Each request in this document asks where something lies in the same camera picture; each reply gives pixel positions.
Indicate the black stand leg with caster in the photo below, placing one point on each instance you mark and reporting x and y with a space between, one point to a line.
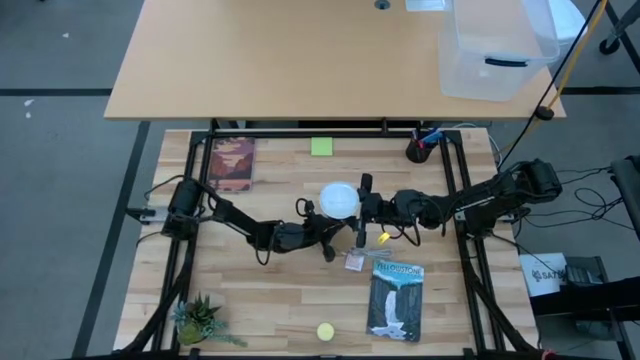
611 46

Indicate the canyon sunset notebook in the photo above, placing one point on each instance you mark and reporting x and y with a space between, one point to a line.
232 162

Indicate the blue pen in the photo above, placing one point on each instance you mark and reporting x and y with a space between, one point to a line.
432 136

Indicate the green sticky note pad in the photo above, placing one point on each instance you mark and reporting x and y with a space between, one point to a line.
321 146

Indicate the artificial succulent plant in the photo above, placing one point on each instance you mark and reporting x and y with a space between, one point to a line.
197 320

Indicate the black pen cup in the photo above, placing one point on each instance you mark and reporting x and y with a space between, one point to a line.
417 154

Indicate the black aluminium frame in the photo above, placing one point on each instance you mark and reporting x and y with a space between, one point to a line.
450 165

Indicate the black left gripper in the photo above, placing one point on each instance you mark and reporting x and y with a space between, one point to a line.
315 235

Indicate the white paper sheet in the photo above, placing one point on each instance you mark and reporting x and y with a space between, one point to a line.
425 5

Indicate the black cart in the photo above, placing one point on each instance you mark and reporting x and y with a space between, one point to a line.
590 305

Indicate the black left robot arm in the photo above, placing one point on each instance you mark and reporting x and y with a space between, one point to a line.
235 217

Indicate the white printed box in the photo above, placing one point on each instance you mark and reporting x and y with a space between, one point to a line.
542 275

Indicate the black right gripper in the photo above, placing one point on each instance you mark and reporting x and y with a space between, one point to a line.
380 210

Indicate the black electronic device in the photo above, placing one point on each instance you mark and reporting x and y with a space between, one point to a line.
585 272

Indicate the clear plastic storage bin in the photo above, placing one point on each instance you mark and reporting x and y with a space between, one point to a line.
500 50

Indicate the light wooden desk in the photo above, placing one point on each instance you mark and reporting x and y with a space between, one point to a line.
275 60

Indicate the Yellowstone waterfall booklet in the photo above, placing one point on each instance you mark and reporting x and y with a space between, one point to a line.
395 305

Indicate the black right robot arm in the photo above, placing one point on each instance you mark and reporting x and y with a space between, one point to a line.
485 202

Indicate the grey desk grommet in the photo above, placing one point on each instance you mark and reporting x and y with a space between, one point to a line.
382 4

